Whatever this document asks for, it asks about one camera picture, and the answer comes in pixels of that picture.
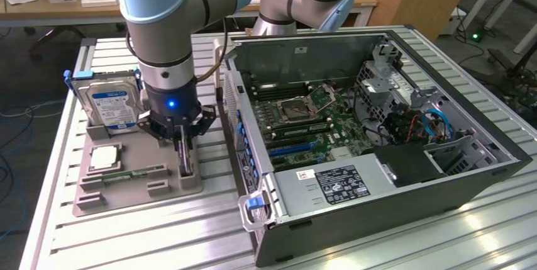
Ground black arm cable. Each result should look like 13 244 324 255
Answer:
195 16 230 82

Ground black metal floor stand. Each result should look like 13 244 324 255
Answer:
486 48 537 107

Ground silver CPU socket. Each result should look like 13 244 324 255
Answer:
277 97 314 123

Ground grey power supply unit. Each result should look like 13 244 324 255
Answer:
270 153 398 218

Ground small grey disk bay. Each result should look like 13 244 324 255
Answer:
422 134 477 175

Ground black office chair base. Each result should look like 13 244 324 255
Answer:
23 26 85 62

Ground black sleeved power wires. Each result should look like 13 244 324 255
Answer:
380 112 420 145

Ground silver CPU chip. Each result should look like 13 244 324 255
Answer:
89 146 121 169

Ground black open PC case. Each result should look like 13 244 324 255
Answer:
212 29 534 268

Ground green RAM stick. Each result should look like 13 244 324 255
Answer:
103 165 164 183

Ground silver metal disk bay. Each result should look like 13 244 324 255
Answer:
356 43 420 116

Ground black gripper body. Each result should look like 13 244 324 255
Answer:
144 82 204 127

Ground grey plastic parts rack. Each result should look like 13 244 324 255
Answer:
72 106 205 218

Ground green motherboard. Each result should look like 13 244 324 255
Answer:
250 81 370 172

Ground hard disk blue carrier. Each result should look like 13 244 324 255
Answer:
63 67 147 135

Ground black RAM slot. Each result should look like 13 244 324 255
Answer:
256 91 314 101
254 84 312 93
270 121 332 133
268 118 330 129
270 125 334 137
273 128 336 141
253 81 310 90
254 88 312 97

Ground small silver chipset heatsink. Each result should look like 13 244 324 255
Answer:
330 147 356 160

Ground long black expansion slot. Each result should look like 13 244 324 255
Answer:
268 137 320 150

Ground silver socket cover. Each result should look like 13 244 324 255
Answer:
309 83 337 114

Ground blue wire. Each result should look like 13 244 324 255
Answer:
420 109 454 142

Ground blue floor cable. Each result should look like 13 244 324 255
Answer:
0 118 35 239

